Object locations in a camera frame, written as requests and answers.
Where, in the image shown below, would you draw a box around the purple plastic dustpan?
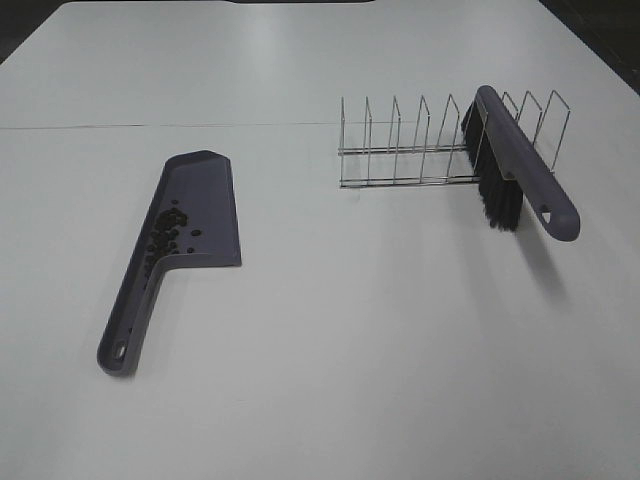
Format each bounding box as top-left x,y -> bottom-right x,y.
97,150 -> 242,377

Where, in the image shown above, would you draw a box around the chrome wire dish rack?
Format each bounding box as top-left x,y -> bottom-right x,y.
337,90 -> 572,189

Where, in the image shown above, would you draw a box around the purple hand brush black bristles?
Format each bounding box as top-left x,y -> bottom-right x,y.
461,85 -> 581,242

